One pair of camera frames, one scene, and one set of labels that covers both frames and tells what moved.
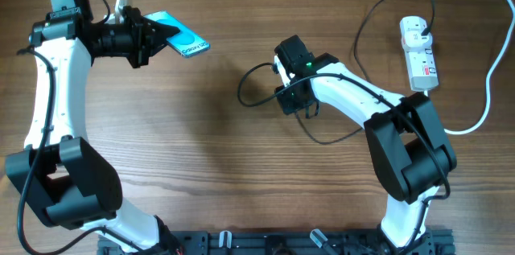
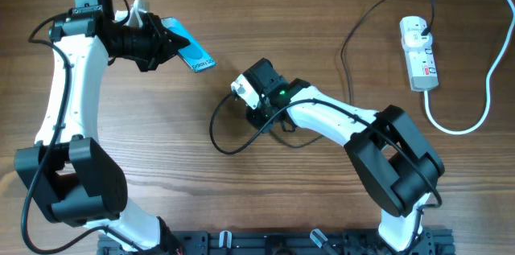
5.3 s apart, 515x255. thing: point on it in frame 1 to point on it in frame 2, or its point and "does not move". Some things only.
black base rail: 273,242 does not move
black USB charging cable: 356,58 to 344,45
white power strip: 420,64 does not move
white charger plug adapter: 415,39 does not move
